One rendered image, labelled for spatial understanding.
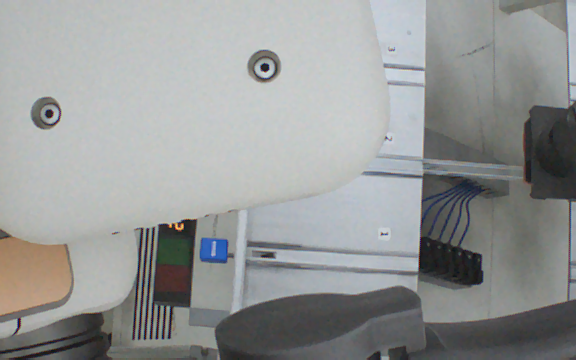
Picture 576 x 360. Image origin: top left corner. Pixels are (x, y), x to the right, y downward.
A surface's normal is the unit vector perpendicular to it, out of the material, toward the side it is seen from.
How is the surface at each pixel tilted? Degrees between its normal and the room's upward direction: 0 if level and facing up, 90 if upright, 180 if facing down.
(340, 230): 44
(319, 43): 25
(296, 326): 81
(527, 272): 0
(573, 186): 40
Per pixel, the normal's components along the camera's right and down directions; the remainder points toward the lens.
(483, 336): 0.00, -0.97
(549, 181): 0.11, -0.25
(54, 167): 0.01, 0.14
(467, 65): 0.71, -0.14
